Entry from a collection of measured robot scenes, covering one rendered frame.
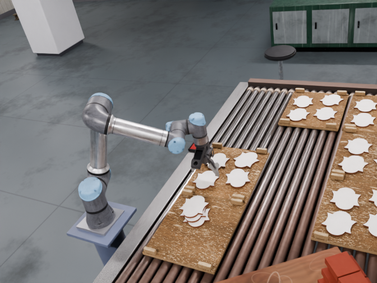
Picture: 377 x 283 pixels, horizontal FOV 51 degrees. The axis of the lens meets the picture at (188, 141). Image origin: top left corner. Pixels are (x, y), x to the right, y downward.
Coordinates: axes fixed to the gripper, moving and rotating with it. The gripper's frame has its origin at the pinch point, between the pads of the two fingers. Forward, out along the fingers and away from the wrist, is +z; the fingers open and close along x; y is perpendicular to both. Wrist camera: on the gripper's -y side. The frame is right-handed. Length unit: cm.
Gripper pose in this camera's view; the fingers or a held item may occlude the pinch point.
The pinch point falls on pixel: (205, 176)
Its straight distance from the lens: 207.4
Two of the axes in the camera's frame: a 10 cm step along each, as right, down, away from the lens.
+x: -8.9, -1.1, 4.4
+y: 4.2, -5.5, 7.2
